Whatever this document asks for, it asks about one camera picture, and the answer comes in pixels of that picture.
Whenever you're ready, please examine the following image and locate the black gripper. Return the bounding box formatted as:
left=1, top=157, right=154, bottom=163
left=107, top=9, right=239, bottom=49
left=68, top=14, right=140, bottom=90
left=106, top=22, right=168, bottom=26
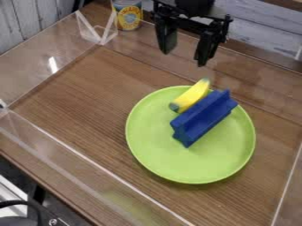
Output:
left=152, top=0, right=234, bottom=67

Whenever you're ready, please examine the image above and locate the yellow toy banana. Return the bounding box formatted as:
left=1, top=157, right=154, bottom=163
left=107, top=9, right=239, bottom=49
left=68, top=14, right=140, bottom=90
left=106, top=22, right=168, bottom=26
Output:
left=168, top=78, right=210, bottom=114

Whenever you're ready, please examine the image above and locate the blue plastic block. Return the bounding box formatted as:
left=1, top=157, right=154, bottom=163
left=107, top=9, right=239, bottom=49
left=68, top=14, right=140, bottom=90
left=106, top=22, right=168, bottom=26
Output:
left=170, top=90, right=238, bottom=147

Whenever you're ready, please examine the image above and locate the green round plate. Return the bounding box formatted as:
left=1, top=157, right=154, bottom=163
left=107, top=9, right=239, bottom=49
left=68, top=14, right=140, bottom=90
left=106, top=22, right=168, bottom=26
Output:
left=126, top=86, right=257, bottom=185

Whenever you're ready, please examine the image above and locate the yellow blue labelled can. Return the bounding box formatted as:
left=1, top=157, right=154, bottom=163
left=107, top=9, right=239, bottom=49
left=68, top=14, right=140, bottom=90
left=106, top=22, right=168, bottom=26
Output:
left=112, top=0, right=143, bottom=31

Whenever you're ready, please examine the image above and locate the clear acrylic tray wall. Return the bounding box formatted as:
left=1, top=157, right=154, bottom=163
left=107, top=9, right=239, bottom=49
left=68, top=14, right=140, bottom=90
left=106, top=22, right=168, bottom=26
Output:
left=0, top=10, right=302, bottom=226

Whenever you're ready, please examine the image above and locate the black metal bracket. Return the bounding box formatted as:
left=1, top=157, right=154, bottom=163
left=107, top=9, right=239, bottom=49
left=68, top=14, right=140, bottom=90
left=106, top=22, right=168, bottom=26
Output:
left=27, top=202, right=92, bottom=226

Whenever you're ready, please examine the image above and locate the black cable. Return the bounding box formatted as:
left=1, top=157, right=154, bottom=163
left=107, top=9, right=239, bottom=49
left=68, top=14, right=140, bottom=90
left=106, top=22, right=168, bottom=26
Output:
left=0, top=200, right=40, bottom=220

